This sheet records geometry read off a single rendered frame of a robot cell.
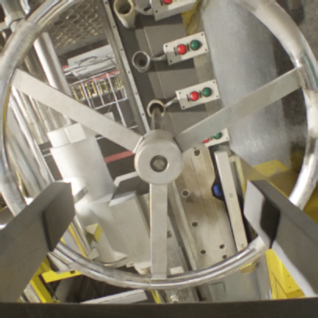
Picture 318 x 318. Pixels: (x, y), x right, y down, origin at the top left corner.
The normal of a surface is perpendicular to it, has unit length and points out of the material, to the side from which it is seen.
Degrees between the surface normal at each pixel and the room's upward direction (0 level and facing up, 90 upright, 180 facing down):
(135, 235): 90
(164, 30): 90
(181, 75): 90
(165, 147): 90
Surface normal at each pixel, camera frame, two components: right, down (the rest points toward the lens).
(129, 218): 0.01, 0.29
